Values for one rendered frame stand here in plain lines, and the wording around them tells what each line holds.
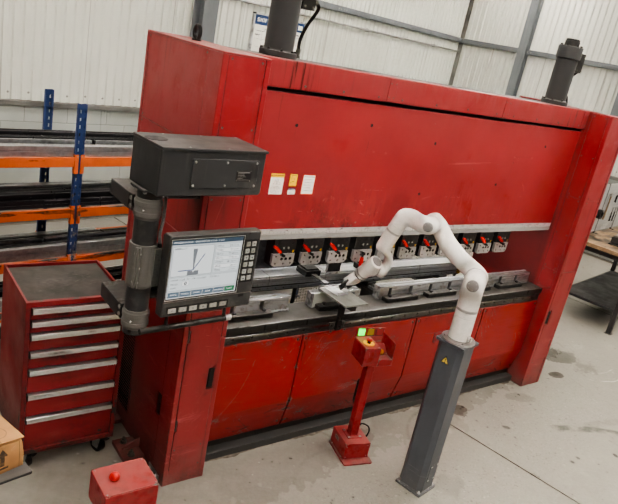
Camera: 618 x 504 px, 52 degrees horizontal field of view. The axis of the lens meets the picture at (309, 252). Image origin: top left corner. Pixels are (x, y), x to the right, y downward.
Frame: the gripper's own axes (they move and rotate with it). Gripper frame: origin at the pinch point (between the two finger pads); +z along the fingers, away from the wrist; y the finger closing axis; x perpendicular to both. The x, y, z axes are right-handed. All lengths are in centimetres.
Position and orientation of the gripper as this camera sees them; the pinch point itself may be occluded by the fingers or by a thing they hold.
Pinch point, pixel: (345, 286)
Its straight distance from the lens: 386.9
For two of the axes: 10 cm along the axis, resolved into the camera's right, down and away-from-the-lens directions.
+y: -7.6, 0.7, -6.5
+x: 3.6, 8.7, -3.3
